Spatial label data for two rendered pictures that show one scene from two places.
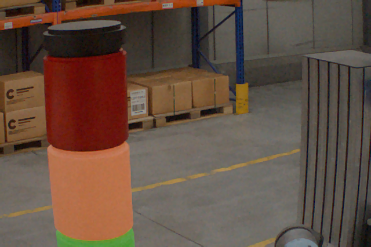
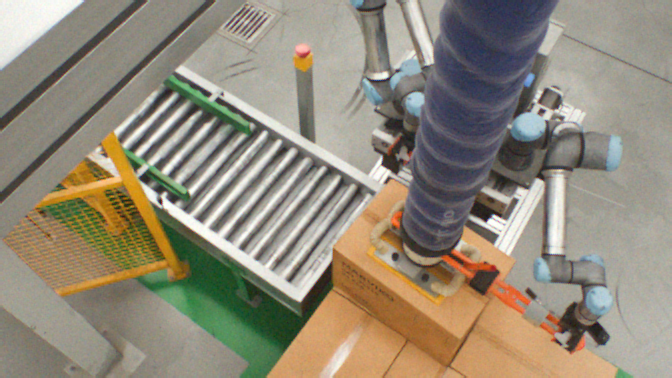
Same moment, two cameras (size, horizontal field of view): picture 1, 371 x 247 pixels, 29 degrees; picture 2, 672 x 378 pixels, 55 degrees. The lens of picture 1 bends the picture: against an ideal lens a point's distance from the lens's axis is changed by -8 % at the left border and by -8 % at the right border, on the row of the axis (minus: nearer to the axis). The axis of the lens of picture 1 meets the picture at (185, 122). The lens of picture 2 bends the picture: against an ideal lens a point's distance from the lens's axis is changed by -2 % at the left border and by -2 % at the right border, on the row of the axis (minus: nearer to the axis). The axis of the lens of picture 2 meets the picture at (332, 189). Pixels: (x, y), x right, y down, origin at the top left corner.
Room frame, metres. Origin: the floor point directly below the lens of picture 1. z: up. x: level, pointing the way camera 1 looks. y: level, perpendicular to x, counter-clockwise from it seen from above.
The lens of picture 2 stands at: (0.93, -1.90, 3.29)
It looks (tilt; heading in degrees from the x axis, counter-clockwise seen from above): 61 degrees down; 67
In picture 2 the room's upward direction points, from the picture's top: straight up
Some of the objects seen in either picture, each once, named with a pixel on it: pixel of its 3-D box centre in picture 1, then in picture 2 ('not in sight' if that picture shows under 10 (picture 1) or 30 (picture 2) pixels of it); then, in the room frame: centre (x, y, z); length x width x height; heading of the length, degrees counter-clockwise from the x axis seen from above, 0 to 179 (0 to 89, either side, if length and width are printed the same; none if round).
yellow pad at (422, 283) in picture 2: not in sight; (409, 268); (1.57, -1.13, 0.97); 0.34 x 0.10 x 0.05; 119
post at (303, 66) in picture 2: not in sight; (306, 118); (1.57, -0.02, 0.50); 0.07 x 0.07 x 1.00; 32
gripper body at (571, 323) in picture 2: not in sight; (577, 318); (1.94, -1.59, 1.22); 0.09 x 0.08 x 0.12; 119
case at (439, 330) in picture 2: not in sight; (418, 272); (1.66, -1.09, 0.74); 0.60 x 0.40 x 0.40; 119
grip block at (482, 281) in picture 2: not in sight; (484, 278); (1.78, -1.31, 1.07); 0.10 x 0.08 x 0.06; 29
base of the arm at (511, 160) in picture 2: not in sight; (518, 149); (2.17, -0.88, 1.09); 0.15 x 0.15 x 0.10
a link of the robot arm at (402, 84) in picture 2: not in sight; (408, 87); (1.77, -0.62, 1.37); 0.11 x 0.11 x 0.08; 0
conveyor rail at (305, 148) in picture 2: not in sight; (197, 88); (1.10, 0.39, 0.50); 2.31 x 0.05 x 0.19; 122
